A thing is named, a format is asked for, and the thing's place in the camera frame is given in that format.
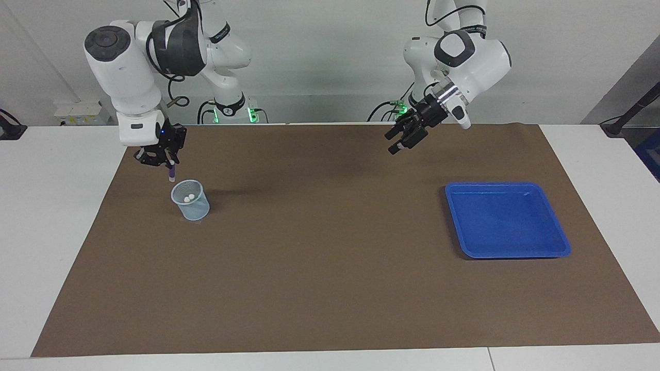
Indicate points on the blue crate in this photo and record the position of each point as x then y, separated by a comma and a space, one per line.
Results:
650, 154

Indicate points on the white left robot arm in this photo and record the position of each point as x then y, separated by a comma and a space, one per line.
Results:
474, 56

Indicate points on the light blue mesh pen cup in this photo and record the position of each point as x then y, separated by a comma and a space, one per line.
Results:
193, 210

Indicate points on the purple marker pen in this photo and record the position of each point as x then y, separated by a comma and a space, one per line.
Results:
171, 175

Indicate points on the brown table mat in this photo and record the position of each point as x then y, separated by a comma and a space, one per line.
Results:
330, 257

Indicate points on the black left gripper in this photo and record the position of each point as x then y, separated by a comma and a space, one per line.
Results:
428, 113

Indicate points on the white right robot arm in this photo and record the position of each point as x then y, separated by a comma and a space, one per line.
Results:
124, 67

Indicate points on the black table clamp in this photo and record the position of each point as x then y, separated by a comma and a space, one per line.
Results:
10, 131

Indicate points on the white power box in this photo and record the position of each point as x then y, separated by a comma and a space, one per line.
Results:
77, 112

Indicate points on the black stand with pole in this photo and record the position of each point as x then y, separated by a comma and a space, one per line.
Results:
629, 116

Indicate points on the blue plastic tray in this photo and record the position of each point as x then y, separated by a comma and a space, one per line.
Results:
508, 221

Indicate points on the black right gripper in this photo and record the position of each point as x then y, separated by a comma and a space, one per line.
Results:
172, 136

